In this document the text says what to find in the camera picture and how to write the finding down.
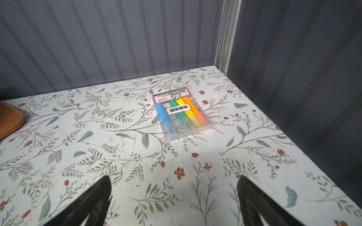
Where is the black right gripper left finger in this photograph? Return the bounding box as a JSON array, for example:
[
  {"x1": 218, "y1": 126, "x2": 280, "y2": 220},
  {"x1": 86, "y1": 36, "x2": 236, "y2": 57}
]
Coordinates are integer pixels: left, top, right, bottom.
[{"x1": 45, "y1": 176, "x2": 112, "y2": 226}]

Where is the highlighter marker pack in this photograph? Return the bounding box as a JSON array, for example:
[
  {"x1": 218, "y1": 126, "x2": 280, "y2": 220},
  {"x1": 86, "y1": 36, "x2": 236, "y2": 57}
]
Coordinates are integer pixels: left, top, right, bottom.
[{"x1": 152, "y1": 87, "x2": 212, "y2": 142}]

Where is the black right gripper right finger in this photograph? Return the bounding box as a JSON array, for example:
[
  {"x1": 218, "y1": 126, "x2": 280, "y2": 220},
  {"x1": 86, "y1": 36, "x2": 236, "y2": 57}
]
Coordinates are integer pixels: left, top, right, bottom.
[{"x1": 237, "y1": 176, "x2": 303, "y2": 226}]

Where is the orange wooden tray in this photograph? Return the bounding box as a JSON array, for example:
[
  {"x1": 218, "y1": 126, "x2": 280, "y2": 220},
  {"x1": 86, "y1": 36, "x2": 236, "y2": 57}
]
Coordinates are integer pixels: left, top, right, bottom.
[{"x1": 1, "y1": 103, "x2": 25, "y2": 140}]

